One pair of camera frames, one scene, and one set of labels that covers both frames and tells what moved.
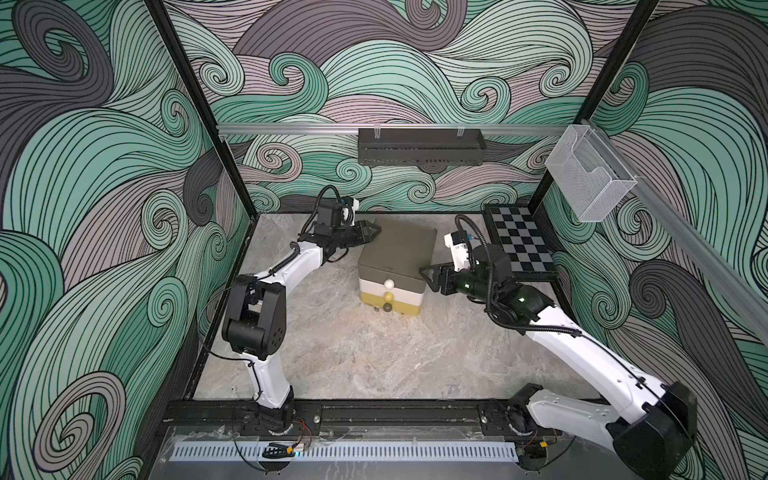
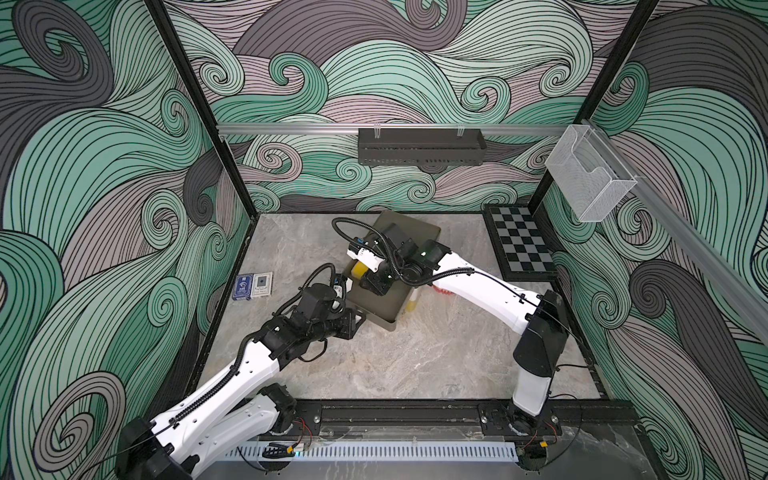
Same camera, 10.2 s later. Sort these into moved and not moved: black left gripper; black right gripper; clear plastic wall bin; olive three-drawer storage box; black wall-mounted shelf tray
Moved: black left gripper; olive three-drawer storage box; black right gripper
Not moved: black wall-mounted shelf tray; clear plastic wall bin
